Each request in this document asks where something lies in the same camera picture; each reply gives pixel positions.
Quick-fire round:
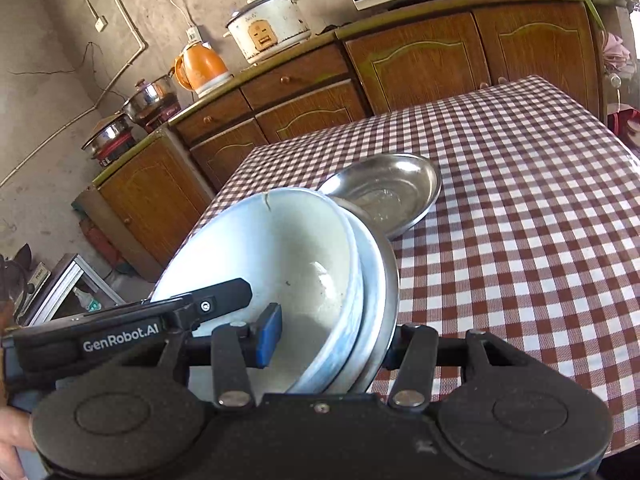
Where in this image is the pink cloth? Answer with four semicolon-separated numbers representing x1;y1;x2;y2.
602;32;630;72

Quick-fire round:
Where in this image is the red bag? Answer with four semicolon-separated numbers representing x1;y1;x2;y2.
608;108;640;152

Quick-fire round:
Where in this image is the red white checkered tablecloth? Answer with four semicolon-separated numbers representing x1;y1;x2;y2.
205;76;639;452

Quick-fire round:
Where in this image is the white ceramic bowl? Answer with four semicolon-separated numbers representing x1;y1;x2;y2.
290;205;399;393

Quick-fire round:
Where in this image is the person's left hand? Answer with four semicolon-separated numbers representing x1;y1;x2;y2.
0;406;35;480

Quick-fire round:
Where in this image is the steel pot on stove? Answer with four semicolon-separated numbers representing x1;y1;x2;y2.
81;112;131;158

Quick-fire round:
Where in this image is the deep steel bowl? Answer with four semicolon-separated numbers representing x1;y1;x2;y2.
326;198;399;394

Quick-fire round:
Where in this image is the brown wooden cabinet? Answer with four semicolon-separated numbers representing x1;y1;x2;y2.
73;0;625;282

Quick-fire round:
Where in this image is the white rice cooker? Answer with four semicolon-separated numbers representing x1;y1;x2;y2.
224;0;311;64

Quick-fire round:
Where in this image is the orange electric kettle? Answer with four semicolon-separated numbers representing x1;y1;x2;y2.
174;41;233;98

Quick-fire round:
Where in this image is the steel pot with lid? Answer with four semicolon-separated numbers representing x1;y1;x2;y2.
122;74;178;122

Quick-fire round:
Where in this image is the small glass-front fridge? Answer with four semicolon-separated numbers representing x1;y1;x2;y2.
16;254;125;326

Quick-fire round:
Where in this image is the blue patterned small bowl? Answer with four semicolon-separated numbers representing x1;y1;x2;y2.
151;188;366;396

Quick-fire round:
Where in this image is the medium steel plate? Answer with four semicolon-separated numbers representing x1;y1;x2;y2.
318;153;442;240

